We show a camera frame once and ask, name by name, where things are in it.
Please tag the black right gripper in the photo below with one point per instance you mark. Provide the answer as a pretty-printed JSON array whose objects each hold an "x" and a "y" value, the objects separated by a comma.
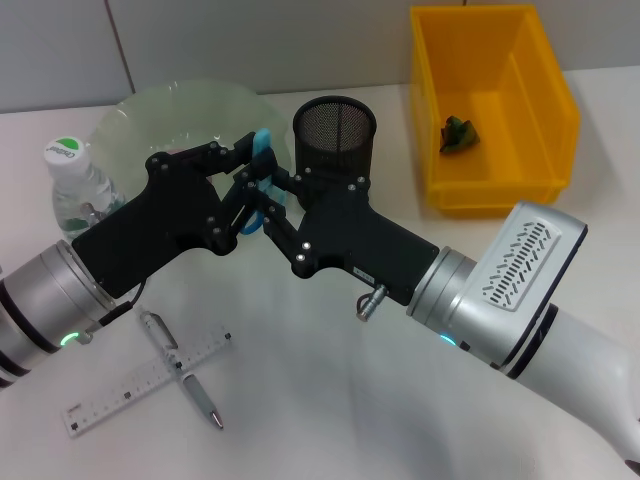
[{"x": 360, "y": 240}]

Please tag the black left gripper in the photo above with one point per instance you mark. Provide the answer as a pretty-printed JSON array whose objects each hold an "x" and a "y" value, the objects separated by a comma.
[{"x": 155, "y": 225}]

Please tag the blue scissors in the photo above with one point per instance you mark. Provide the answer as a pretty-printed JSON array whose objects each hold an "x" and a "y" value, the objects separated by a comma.
[{"x": 262, "y": 145}]

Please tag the clear water bottle green label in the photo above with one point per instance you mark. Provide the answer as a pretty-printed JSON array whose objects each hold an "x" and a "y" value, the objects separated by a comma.
[{"x": 70, "y": 195}]

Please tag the green plastic wrapper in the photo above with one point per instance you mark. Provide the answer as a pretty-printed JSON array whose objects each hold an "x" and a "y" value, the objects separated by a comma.
[{"x": 460, "y": 135}]

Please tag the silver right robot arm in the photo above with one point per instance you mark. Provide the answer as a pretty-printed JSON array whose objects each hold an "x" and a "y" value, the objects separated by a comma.
[{"x": 550, "y": 360}]

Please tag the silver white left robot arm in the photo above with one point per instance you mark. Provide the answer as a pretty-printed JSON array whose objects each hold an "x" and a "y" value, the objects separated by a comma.
[{"x": 45, "y": 305}]

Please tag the pale green glass fruit plate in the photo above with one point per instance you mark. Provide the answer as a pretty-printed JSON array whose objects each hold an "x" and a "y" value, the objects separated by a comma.
[{"x": 200, "y": 110}]

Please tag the black mesh pen holder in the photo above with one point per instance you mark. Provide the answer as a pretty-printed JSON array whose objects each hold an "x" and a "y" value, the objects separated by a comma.
[{"x": 334, "y": 130}]

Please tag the silver ballpoint pen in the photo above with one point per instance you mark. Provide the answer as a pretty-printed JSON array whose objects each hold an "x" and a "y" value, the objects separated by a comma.
[{"x": 197, "y": 392}]

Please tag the clear plastic ruler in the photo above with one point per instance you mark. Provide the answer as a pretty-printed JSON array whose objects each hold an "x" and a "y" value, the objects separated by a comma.
[{"x": 115, "y": 395}]

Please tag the yellow plastic bin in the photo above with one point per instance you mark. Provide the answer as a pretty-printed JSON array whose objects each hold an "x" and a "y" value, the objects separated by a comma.
[{"x": 490, "y": 125}]

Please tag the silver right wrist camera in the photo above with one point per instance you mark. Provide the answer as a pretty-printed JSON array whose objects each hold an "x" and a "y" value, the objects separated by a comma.
[{"x": 525, "y": 255}]

